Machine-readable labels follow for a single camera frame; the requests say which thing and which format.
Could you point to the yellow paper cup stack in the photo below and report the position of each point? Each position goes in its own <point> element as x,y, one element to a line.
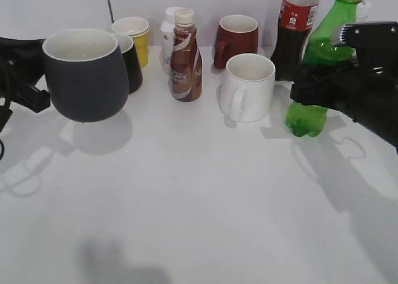
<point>138,29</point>

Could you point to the white ceramic mug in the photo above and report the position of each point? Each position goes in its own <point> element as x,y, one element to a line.
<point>247,88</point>

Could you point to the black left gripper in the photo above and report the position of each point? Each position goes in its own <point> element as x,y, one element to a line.
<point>22,66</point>

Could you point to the dark red ceramic mug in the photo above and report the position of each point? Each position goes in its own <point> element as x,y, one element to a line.
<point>236,34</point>

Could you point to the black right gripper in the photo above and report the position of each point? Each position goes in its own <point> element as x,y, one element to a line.
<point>368,98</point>

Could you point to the black ceramic mug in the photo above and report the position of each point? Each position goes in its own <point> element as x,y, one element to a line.
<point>131,61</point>

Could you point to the clear water bottle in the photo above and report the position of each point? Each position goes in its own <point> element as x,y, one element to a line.
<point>362,11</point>

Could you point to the white plastic drink bottle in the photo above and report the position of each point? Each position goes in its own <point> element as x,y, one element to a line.
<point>167,31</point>

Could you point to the dark grey ceramic mug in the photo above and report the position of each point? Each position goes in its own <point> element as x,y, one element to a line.
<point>85,74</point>

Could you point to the green soda bottle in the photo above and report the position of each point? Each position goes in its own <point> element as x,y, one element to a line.
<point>310,120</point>

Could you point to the brown coffee drink bottle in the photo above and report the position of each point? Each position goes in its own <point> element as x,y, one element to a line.
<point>186,62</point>

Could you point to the cola bottle red label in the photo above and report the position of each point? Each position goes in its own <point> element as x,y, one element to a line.
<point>295,23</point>

